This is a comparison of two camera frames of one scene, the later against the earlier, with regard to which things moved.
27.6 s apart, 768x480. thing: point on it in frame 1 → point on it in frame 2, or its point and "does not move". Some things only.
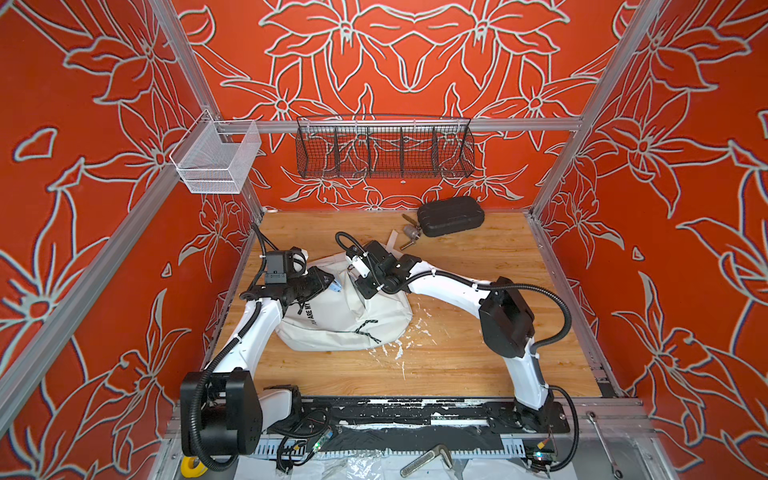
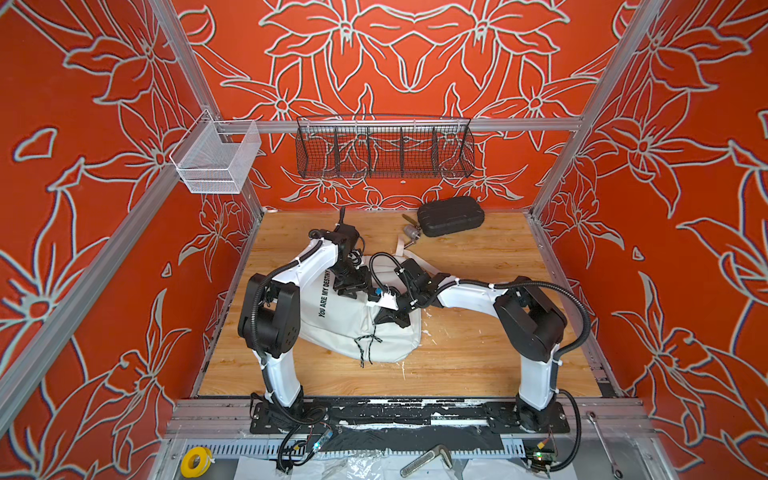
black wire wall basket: [384, 146] does not move
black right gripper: [364, 292] → [392, 315]
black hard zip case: [449, 215] does not move
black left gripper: [318, 281] → [362, 282]
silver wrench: [616, 472] does not move
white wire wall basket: [215, 156] does not move
